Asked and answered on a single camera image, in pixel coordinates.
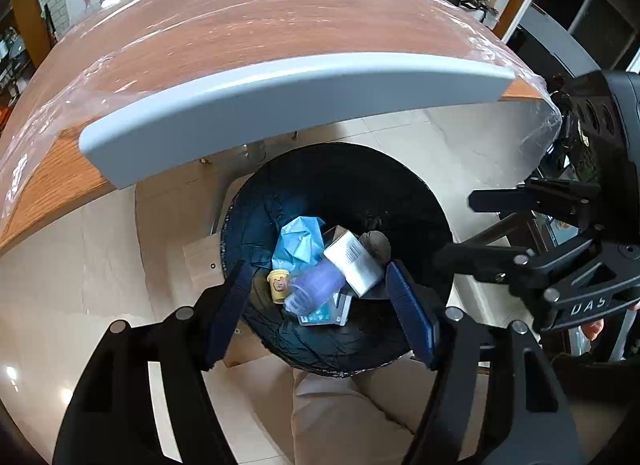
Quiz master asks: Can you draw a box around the purple hair roller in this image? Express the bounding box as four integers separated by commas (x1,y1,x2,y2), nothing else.
284,259,346,317

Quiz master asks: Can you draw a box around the white blue medicine box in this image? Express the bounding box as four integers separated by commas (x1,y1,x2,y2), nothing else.
323,230,384,297

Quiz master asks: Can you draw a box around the wooden side shelf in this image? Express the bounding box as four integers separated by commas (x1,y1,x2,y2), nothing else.
0,26,35,112

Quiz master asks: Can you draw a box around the person's right hand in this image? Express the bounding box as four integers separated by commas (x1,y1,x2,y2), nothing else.
580,319,604,343

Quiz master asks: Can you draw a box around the yellow paper cup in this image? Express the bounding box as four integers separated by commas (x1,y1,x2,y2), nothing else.
267,269,290,305

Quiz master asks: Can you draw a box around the white blue red carton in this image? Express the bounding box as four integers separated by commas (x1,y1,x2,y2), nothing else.
322,225,347,248

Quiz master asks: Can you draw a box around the clear dental floss box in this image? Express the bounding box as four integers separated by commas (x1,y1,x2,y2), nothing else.
297,293,352,326

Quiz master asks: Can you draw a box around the black trash bin with liner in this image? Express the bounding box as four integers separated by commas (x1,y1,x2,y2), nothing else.
220,143,452,377

